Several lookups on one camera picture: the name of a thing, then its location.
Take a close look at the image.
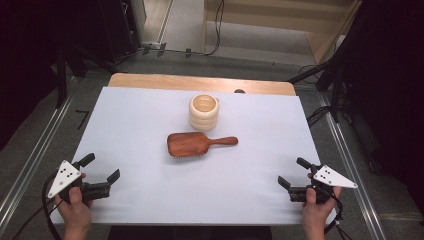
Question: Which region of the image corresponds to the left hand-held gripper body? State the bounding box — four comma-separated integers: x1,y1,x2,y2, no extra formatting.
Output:
47,160,112,204

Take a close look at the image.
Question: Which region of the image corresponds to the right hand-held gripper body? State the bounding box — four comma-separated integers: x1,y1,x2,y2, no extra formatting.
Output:
288,164,359,205

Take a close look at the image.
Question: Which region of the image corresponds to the brown wooden hairbrush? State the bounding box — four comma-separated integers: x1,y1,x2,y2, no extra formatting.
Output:
166,131,240,159

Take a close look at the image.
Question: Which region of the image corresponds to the cream ribbed cup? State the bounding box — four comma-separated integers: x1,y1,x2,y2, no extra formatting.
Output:
188,93,221,132

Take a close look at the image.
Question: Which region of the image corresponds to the person's left hand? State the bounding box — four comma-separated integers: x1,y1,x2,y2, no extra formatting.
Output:
54,186,94,230

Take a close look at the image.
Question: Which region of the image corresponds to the person's right hand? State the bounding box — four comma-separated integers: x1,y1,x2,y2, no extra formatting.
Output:
301,187,343,231

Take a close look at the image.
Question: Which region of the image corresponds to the white board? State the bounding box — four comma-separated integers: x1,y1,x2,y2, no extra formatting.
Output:
49,86,338,226

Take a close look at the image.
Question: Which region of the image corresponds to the yellow floor tape strip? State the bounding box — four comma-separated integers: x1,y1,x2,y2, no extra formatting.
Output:
379,212,424,222

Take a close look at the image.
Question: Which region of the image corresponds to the black metal stand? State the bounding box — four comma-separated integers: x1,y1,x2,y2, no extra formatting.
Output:
54,41,119,109

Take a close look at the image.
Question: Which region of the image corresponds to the light wooden table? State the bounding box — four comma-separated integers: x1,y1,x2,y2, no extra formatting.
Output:
108,73,297,97

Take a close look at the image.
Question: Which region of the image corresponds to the black stand with dark curtain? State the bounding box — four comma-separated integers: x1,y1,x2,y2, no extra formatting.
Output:
287,0,424,214

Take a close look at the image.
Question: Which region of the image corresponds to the black cabinet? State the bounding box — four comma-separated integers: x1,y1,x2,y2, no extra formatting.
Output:
98,0,142,64

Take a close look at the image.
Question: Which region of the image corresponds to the light wooden cabinet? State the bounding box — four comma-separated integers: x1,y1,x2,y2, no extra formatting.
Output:
202,0,363,65

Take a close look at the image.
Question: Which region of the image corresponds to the metal floor rail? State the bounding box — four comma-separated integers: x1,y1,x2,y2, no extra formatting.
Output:
0,77,80,233
316,92,388,240

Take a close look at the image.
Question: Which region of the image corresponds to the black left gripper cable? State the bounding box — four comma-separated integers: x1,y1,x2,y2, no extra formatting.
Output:
12,171,64,240

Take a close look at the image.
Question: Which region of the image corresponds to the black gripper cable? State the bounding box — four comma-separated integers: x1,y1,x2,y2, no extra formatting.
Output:
322,189,353,240
12,171,64,240

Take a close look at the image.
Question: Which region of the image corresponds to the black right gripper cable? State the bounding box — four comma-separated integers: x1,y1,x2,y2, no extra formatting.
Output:
322,189,353,240

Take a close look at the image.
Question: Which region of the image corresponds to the black floor cable bundle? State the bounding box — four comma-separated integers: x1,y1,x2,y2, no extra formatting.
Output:
305,105,335,128

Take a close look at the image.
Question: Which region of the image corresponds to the black hanging cable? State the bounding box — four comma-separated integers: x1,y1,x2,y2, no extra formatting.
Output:
203,0,225,57

